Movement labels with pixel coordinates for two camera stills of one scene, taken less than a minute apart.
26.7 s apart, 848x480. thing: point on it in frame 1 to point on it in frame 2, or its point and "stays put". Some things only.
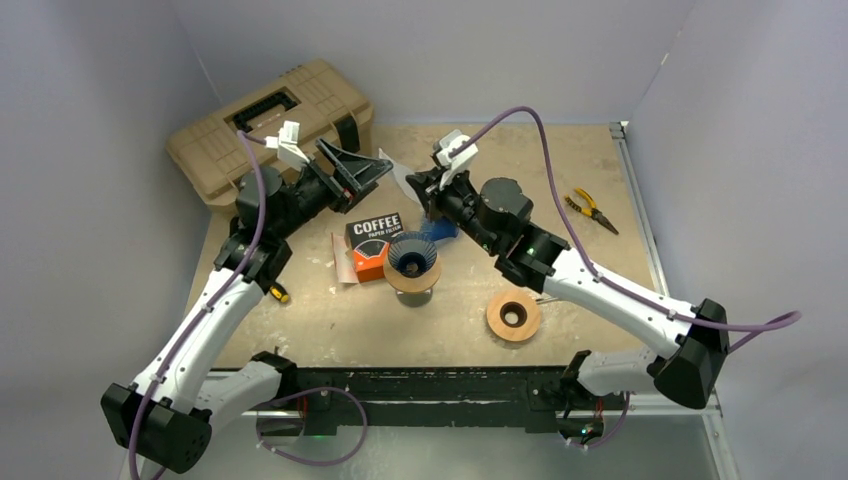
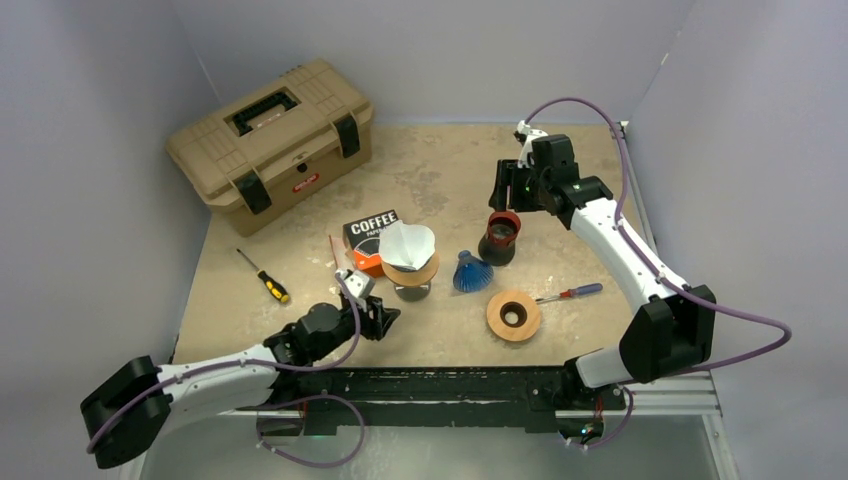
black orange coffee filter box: x=369 y=240 stays put
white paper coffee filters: x=345 y=270 stays put
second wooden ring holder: x=519 y=301 stays put
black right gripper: x=427 y=189 to x=510 y=174
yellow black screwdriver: x=279 y=294 stays put
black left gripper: x=358 y=170 to x=375 y=324
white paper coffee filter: x=402 y=174 to x=406 y=245
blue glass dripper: x=442 y=228 to x=472 y=273
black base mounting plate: x=518 y=397 stays put
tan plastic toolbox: x=326 y=106 stays put
